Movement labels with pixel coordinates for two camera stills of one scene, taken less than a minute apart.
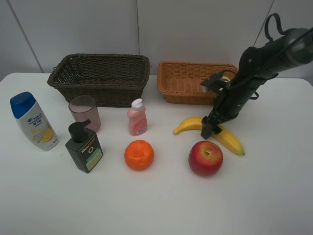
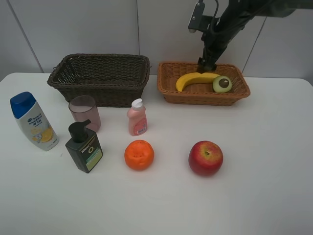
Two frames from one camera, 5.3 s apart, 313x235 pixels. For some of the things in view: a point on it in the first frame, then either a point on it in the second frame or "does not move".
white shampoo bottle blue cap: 25,108 does not move
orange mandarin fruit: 139,154 does not move
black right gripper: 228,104 → 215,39
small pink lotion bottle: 137,118 does not move
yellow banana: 225,135 → 208,77
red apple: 205,158 does not move
